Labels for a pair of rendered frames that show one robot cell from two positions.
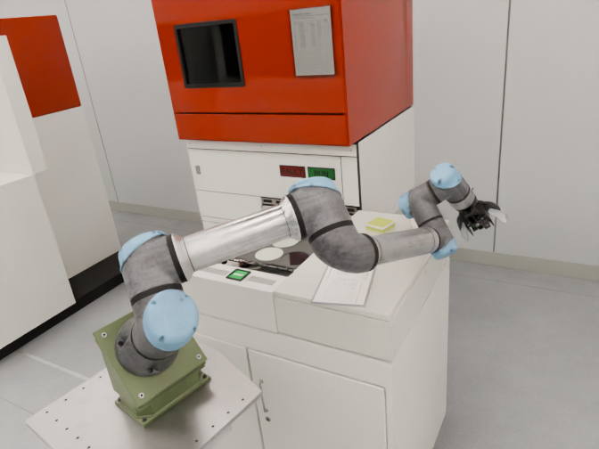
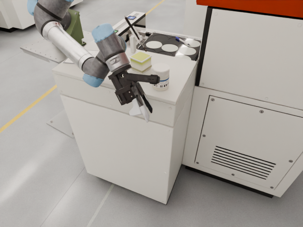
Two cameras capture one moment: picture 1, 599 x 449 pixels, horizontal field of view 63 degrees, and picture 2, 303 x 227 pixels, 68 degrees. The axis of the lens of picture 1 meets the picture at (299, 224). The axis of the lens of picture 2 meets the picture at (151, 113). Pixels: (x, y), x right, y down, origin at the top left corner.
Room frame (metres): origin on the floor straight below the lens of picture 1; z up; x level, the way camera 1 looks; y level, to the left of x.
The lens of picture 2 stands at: (1.35, -1.18, 1.53)
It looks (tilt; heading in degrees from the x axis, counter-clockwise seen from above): 43 degrees down; 81
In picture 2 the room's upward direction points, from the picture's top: straight up
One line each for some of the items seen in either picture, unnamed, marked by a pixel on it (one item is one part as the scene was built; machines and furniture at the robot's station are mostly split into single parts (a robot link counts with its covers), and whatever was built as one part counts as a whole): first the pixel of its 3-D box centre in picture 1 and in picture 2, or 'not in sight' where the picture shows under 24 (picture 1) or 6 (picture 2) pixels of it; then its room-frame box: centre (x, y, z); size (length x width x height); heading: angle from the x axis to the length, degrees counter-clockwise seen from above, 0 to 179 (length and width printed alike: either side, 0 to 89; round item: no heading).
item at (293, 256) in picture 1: (284, 241); (170, 47); (1.66, 0.06, 0.90); 0.34 x 0.34 x 0.01; 58
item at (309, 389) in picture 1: (302, 368); (149, 111); (1.53, 0.05, 0.41); 0.97 x 0.64 x 0.82; 58
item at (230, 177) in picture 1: (269, 186); (217, 22); (1.95, 0.11, 1.02); 0.82 x 0.03 x 0.40; 58
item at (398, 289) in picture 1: (372, 271); (126, 77); (1.37, -0.22, 0.89); 0.62 x 0.35 x 0.14; 148
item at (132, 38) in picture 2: not in sight; (135, 40); (1.44, -0.09, 1.03); 0.06 x 0.04 x 0.13; 148
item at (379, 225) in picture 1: (381, 231); (140, 62); (1.44, -0.26, 1.00); 0.07 x 0.07 x 0.07; 43
